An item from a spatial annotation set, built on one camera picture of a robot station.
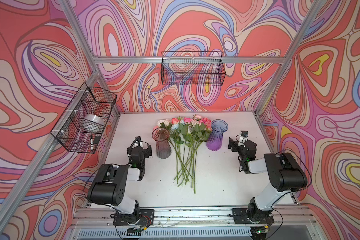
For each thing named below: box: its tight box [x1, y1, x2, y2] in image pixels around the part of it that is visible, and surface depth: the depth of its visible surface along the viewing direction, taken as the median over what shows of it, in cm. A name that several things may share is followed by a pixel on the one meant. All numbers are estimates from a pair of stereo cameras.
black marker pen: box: [90, 134, 94, 152], surface depth 73 cm
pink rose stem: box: [183, 117, 193, 180], surface depth 100 cm
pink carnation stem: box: [193, 116, 212, 169], surface depth 101 cm
